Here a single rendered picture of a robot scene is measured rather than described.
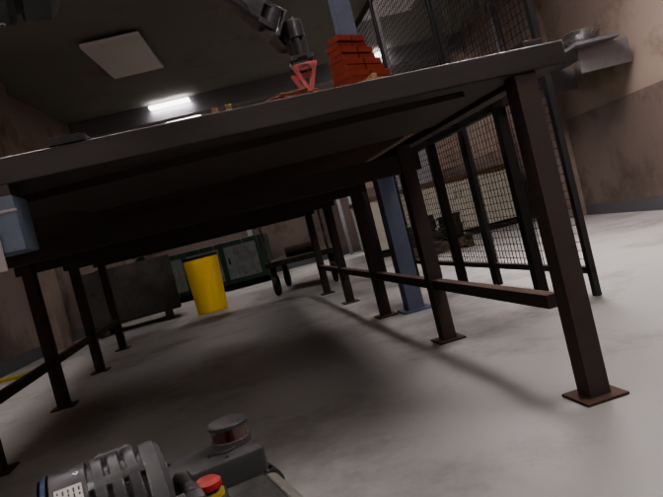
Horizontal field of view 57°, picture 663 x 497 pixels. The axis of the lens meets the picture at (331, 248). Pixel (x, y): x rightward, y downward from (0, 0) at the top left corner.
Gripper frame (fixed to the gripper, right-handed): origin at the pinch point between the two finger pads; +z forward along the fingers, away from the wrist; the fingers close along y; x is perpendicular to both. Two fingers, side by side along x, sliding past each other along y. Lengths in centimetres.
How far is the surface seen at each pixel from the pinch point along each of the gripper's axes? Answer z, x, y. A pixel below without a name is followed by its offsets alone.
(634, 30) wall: -54, 327, -337
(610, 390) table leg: 97, 53, 21
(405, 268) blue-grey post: 75, 46, -174
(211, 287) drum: 73, -103, -492
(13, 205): 16, -71, 36
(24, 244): 24, -71, 36
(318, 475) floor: 97, -25, 19
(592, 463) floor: 98, 30, 52
